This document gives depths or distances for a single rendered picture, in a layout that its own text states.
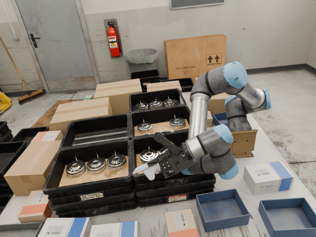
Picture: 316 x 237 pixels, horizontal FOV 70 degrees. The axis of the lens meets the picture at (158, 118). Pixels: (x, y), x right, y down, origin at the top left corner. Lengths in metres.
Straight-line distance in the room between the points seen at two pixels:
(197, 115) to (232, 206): 0.50
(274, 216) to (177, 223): 0.45
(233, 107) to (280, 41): 3.47
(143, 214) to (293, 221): 0.68
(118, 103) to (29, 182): 0.91
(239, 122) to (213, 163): 0.60
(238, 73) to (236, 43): 3.47
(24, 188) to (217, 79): 1.17
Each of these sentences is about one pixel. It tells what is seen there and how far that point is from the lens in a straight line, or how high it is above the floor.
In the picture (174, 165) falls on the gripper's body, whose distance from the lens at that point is 0.78.
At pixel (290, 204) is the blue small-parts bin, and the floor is 0.73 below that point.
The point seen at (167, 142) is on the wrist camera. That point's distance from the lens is 0.79.
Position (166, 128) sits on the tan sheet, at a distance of 1.50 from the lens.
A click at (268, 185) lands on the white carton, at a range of 1.28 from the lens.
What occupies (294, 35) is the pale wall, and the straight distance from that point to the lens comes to 4.88.
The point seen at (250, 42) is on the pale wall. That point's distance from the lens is 4.56.
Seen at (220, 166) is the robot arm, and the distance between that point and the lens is 0.83.
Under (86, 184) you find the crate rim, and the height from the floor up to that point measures 0.93.
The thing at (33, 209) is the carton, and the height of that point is 0.78.
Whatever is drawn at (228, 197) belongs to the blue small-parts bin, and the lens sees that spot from 1.24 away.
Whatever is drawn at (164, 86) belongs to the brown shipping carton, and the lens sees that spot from 2.04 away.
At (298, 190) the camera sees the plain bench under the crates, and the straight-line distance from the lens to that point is 1.39.
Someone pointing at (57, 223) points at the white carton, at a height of 0.79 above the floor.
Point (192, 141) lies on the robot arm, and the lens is 0.78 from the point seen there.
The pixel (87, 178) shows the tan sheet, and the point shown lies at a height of 0.83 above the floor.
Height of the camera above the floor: 1.66
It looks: 31 degrees down
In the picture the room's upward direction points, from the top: 6 degrees counter-clockwise
